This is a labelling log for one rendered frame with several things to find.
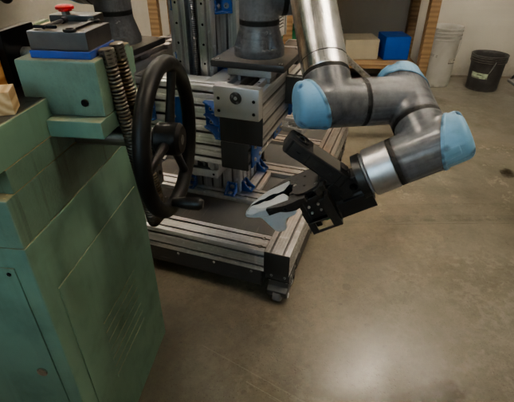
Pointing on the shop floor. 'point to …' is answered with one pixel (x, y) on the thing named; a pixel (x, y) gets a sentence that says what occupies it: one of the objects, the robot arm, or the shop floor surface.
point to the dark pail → (486, 69)
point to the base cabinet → (78, 301)
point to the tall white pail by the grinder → (443, 53)
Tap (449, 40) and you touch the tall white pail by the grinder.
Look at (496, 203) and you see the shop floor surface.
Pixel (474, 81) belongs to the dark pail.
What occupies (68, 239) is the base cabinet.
